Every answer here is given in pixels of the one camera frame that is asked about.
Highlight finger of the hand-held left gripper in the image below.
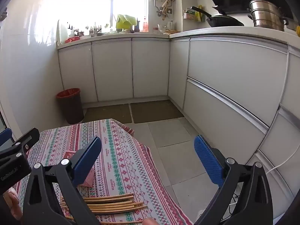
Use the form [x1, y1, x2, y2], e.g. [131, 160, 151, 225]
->
[0, 128, 13, 147]
[9, 128, 40, 156]

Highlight white cabinet with drawers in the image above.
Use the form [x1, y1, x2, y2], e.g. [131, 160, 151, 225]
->
[169, 26, 300, 216]

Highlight hanging wooden utensils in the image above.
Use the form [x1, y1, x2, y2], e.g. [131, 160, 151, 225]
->
[157, 0, 170, 20]

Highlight wall rack with packets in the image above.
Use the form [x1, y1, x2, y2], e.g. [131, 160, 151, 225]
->
[183, 5, 203, 22]

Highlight kitchen window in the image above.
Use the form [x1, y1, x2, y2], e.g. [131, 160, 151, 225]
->
[42, 0, 150, 29]

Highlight patterned striped tablecloth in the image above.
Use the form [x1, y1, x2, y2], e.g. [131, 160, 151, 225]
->
[13, 118, 195, 225]

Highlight steel steamer pot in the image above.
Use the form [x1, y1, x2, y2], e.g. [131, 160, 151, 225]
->
[247, 0, 289, 32]

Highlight pile of bamboo chopsticks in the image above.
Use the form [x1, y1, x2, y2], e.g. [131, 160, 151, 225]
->
[60, 193, 149, 224]

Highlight white cabinet with doors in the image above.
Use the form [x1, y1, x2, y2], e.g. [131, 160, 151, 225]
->
[57, 33, 170, 104]

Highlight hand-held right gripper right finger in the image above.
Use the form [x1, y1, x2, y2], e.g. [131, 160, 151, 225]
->
[194, 135, 273, 225]

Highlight black wok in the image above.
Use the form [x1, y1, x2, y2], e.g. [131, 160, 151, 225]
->
[190, 6, 245, 27]

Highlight person's left hand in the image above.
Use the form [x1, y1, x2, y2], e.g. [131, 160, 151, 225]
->
[3, 189, 23, 221]

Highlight brown bin with red bag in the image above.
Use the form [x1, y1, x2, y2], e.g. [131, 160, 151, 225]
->
[56, 88, 84, 125]

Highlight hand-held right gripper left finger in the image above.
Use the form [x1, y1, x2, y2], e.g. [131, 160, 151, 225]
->
[22, 136, 102, 225]

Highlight red paper packet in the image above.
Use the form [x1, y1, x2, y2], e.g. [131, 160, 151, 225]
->
[64, 150, 78, 160]

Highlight pink plastic basket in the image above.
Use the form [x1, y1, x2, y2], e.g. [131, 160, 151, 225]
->
[83, 167, 95, 187]

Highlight green cloth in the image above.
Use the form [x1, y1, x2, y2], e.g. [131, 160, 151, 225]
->
[116, 14, 137, 30]

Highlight white bottle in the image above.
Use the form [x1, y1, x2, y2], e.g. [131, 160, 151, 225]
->
[68, 22, 78, 37]

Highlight white cable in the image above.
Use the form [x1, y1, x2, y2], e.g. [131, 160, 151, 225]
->
[266, 145, 299, 175]

